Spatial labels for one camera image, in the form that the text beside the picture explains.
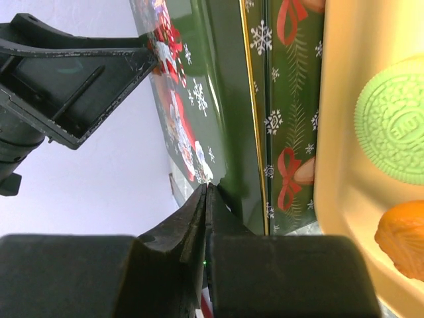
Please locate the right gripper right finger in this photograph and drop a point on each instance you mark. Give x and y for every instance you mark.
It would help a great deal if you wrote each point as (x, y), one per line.
(283, 276)

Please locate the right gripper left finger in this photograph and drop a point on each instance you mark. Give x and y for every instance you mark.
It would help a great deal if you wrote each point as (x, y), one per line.
(157, 274)

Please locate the gold tin lid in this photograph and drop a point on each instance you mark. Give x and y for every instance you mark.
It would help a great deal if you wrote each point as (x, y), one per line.
(203, 92)

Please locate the green square cookie tin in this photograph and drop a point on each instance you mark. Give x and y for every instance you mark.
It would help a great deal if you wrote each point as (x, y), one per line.
(285, 47)

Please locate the yellow serving tray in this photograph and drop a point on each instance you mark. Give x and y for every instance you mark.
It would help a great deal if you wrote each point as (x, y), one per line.
(362, 38)

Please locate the orange fish cookie left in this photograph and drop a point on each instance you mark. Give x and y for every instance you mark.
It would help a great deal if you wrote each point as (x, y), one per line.
(400, 235)

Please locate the green round cookie left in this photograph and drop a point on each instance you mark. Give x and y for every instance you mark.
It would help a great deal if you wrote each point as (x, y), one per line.
(388, 121)

